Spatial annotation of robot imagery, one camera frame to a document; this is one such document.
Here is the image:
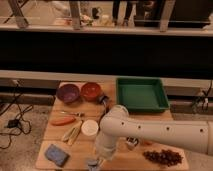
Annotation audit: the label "green plastic tray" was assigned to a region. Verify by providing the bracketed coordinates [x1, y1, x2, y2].
[116, 78, 170, 113]

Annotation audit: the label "grey-blue towel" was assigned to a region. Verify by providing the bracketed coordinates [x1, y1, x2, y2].
[86, 159, 100, 171]

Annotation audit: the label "white cup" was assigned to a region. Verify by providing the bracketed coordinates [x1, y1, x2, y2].
[81, 120, 99, 137]

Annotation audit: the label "black handled brush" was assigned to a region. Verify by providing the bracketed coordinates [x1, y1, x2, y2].
[98, 95, 109, 115]

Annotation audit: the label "orange carrot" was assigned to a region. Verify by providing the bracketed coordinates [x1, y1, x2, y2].
[50, 116, 76, 126]

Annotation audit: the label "purple bowl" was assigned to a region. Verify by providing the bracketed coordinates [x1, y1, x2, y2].
[56, 84, 80, 103]

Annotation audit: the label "small metal cup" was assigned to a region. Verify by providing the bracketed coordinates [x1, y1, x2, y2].
[126, 137, 139, 149]

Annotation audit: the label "beige tongs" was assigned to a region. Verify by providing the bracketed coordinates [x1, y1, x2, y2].
[61, 120, 83, 146]

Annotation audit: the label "orange bowl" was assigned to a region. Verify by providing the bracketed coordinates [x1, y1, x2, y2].
[81, 82, 102, 101]

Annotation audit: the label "blue sponge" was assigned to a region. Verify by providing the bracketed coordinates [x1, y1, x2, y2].
[45, 144, 70, 167]

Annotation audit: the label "red-yellow apple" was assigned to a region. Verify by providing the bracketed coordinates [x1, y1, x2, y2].
[144, 141, 153, 146]

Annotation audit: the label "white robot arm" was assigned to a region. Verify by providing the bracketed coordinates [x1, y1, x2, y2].
[94, 105, 213, 160]

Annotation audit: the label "bunch of dark grapes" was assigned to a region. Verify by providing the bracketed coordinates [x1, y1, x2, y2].
[143, 150, 183, 167]

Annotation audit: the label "metal spoon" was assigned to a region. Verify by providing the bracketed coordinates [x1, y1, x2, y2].
[60, 111, 85, 117]

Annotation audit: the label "black power adapter with cables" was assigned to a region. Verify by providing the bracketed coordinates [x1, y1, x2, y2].
[0, 82, 34, 150]

